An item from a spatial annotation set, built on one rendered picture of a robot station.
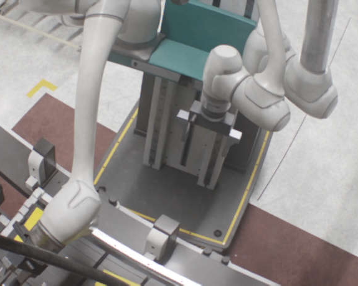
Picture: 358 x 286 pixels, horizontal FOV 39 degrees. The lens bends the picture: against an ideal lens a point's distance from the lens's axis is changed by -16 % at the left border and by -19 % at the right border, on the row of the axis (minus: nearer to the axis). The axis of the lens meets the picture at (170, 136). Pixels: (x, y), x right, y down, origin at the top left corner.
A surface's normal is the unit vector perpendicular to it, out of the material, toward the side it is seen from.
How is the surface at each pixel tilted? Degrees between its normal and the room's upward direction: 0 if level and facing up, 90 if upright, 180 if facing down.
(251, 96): 60
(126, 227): 0
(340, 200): 0
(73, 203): 27
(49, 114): 0
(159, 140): 90
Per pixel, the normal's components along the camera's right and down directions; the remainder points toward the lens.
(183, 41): -0.36, 0.66
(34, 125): 0.12, -0.66
